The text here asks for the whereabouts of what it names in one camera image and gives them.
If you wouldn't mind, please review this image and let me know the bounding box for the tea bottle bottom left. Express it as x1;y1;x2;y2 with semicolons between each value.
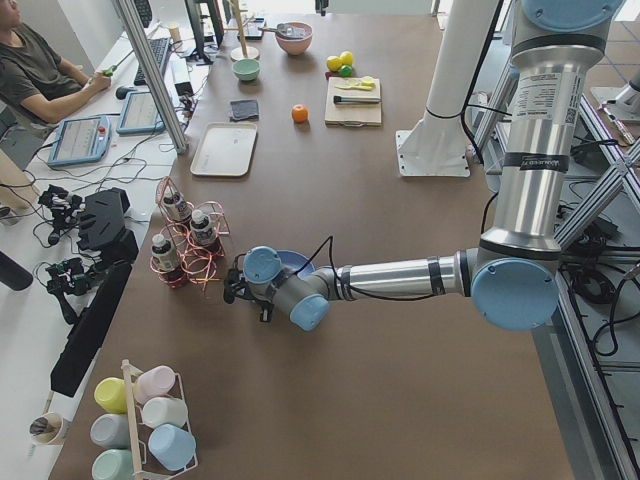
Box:
190;209;216;248

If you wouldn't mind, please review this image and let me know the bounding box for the cream rabbit tray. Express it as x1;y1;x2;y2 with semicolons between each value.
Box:
190;122;258;177

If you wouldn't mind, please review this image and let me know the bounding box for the teach pendant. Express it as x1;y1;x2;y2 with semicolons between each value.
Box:
116;91;165;136
47;115;111;166

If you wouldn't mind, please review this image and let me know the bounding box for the whole lemon far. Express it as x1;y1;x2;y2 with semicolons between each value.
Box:
339;51;354;66

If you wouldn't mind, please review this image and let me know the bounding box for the yellow plastic knife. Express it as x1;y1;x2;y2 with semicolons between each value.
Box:
334;83;375;91

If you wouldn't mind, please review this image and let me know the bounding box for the steel muddler black tip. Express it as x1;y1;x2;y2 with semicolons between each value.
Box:
333;95;381;105

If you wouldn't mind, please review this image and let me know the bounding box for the tea bottle top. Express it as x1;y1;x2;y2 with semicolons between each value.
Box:
162;191;191;223

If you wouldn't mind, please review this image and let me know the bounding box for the teach pendant far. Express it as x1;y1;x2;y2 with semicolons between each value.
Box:
116;91;165;136

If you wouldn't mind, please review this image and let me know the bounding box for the cup rack with mugs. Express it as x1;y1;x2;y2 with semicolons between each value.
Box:
90;359;199;479

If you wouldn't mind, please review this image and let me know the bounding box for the green lime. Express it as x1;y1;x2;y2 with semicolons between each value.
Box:
338;65;353;77

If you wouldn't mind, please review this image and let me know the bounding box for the pink bowl with ice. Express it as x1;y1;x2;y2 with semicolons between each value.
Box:
276;22;313;56

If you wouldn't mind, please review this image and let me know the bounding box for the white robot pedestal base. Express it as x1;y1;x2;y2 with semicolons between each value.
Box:
396;0;502;178

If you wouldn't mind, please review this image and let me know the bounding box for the grey cloth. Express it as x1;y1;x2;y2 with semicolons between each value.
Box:
230;99;259;121

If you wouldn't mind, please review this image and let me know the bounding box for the wooden cutting board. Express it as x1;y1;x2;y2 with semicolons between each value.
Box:
324;76;382;127

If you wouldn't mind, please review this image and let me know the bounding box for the copper wire bottle rack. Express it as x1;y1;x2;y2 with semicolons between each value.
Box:
149;176;230;289

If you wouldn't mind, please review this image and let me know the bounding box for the orange fruit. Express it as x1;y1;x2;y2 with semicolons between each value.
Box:
291;104;309;124

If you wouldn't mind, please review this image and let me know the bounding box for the wooden cup stand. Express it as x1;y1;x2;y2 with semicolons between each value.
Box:
226;0;260;62

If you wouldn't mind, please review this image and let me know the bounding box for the green bowl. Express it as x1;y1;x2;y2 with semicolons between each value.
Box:
232;58;260;82

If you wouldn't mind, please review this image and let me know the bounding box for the seated person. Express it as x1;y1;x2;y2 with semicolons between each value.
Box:
0;0;112;126

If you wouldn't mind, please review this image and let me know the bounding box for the whole lemon near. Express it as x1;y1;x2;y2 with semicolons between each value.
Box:
326;56;343;72

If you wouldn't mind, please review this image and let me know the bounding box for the tea bottle bottom right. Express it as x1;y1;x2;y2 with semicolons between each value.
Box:
151;233;186;288

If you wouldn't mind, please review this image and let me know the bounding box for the blue plate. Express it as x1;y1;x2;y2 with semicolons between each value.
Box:
277;250;316;279

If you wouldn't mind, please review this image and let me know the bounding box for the tea bottle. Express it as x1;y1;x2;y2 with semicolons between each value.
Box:
162;191;191;223
190;209;216;248
151;233;186;288

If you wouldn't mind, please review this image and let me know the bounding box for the whole lemon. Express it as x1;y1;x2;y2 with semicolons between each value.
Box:
339;51;354;66
326;56;343;72

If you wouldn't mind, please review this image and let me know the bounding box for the metal ice scoop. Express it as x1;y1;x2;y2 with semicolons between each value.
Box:
259;22;307;40

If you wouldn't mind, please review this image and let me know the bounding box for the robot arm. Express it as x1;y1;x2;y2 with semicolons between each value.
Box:
223;1;619;331

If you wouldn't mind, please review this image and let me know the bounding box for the teach pendant near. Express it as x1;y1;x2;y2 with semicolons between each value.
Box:
47;115;111;166

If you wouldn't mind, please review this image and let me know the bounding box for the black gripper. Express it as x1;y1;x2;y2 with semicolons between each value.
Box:
223;253;273;322

